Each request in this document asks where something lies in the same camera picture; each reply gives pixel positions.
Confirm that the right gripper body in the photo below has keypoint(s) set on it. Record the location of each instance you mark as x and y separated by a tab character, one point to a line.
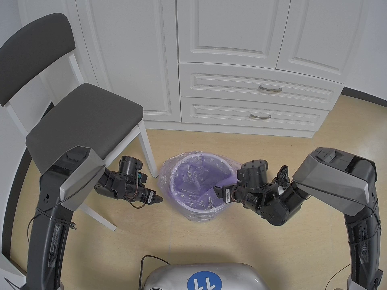
234	193

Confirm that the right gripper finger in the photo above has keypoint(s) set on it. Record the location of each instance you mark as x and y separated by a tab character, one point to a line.
219	192

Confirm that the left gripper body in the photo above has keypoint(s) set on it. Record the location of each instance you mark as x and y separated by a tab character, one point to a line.
146	197

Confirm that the purple plastic bag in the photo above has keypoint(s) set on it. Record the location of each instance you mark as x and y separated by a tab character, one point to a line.
199	192

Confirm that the black plastic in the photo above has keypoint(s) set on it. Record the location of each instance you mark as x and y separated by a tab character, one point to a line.
282	174

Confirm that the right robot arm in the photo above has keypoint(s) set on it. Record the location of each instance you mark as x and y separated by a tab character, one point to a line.
332	174

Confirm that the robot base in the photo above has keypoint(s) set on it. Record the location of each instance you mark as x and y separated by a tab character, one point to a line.
205	275

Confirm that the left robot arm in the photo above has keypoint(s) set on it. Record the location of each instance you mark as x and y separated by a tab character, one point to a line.
78	174

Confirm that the white trash bin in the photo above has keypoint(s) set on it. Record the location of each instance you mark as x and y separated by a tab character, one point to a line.
208	217

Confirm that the white chair with grey pads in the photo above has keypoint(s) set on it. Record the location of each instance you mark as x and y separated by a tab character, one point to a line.
84	122

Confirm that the white wardrobe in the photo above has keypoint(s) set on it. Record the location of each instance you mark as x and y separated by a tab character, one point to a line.
229	26

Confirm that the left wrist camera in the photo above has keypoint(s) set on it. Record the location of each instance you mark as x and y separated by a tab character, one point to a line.
141	178

